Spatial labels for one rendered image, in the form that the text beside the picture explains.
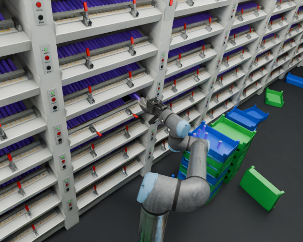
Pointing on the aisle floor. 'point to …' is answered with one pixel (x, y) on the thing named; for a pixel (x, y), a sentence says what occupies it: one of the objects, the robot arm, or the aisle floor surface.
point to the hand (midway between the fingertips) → (140, 101)
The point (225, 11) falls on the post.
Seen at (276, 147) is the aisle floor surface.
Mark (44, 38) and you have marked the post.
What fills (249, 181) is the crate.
